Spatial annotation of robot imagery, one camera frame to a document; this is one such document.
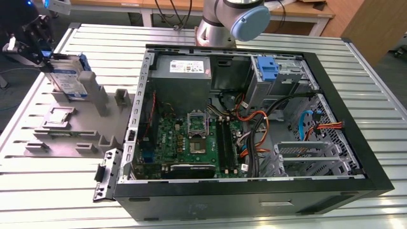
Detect metal disk bay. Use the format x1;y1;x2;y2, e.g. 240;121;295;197
259;141;351;178

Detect black office chair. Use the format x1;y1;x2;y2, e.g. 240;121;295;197
0;6;36;63

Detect black RAM slot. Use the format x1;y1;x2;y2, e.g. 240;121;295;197
216;116;231;175
221;116;239;175

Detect thin red wire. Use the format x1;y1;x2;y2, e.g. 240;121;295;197
141;91;158;142

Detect silver CPU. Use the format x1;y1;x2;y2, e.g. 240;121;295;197
46;112;68;125

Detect metal optical drive cage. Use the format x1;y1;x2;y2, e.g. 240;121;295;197
245;55;319;110

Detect hard disk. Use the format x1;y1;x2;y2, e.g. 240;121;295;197
40;49;93;100

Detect metal card retention bracket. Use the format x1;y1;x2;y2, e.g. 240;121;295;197
92;147;124;203

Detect black cable bundle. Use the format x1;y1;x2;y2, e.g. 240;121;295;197
245;92;319;178

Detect black PC case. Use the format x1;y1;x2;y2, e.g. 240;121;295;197
112;43;395;221

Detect black graphics card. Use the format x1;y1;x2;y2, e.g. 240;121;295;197
160;163;217;179

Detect green RAM stick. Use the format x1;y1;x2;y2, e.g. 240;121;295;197
46;132;96;139

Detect metal socket cover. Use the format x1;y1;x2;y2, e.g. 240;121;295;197
187;110;211;139

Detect red yellow power wire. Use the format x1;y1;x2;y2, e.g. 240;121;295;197
303;121;345;141

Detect grey power supply unit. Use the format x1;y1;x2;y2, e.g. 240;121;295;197
148;54;213;117

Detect thin metal locking lever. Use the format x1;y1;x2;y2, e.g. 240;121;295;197
204;114;211;142

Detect grey parts rack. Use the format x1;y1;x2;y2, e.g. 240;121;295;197
24;71;136;159

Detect blue plastic drive latch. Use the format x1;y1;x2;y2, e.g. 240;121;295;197
257;56;279;82

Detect orange yellow wire bundle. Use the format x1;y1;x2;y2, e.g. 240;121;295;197
235;111;271;159

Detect green motherboard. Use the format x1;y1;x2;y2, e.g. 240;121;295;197
132;112;252;179

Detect wooden desk white frame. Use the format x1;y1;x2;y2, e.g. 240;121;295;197
116;0;336;37

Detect CPU socket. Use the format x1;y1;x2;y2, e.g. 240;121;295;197
188;140;208;155

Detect wooden cabinet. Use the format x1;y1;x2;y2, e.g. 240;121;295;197
324;0;407;68

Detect blue data wire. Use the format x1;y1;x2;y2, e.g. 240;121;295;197
299;110;321;142

